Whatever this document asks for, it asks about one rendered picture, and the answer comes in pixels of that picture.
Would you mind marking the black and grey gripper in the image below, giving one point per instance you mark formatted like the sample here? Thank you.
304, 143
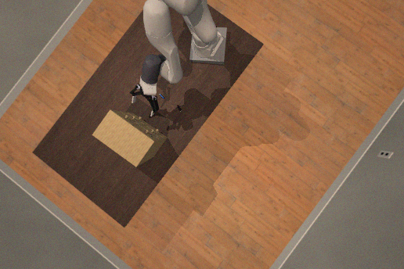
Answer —
152, 99

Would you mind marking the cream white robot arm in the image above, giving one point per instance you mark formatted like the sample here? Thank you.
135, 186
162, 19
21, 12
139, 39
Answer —
157, 23

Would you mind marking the tan wooden chest of drawers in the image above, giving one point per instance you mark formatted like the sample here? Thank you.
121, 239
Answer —
126, 140

